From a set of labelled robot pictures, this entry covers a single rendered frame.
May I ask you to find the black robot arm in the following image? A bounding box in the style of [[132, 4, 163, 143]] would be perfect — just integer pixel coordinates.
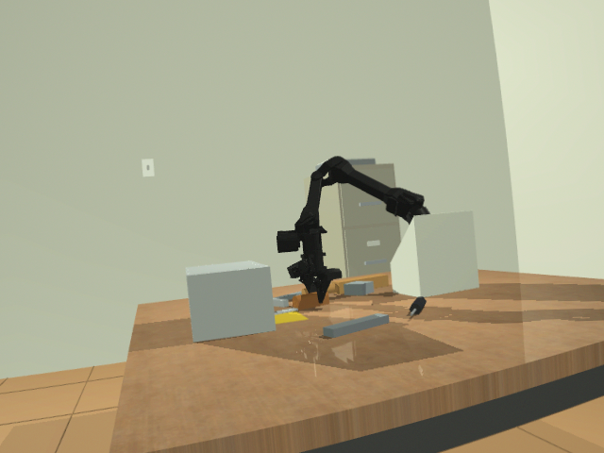
[[277, 156, 430, 278]]

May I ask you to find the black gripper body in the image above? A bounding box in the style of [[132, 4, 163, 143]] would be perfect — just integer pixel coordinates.
[[300, 249, 343, 281]]

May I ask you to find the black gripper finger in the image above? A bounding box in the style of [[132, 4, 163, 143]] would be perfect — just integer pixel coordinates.
[[312, 279, 333, 304], [298, 277, 317, 294]]

